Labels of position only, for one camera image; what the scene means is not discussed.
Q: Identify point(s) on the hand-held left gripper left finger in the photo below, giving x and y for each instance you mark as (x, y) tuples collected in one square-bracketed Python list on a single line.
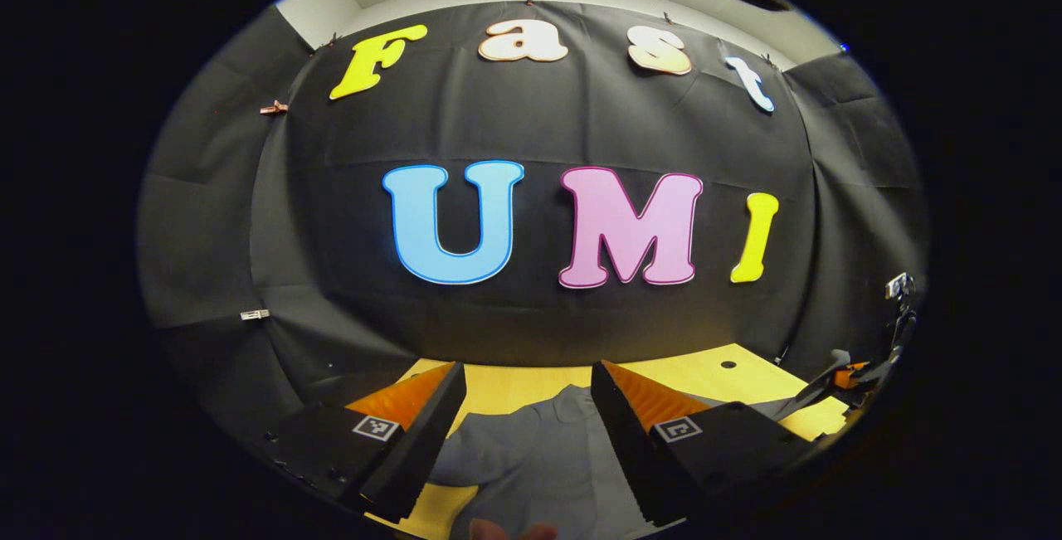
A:
[(419, 457)]

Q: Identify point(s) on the black backdrop cloth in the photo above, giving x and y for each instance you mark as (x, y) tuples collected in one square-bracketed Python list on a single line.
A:
[(539, 125)]

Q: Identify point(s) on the grey collared shirt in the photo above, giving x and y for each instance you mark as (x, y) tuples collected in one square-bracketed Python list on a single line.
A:
[(539, 465)]

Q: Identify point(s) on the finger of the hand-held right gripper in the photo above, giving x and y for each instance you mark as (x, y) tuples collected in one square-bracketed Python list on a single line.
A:
[(850, 376)]

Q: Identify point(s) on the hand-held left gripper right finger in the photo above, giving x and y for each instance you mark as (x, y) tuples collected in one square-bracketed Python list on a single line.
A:
[(630, 461)]

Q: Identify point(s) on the small copper clip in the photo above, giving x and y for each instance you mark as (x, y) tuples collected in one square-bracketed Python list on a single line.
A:
[(274, 108)]

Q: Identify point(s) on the small white clip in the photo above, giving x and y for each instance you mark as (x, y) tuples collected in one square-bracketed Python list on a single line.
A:
[(255, 314)]

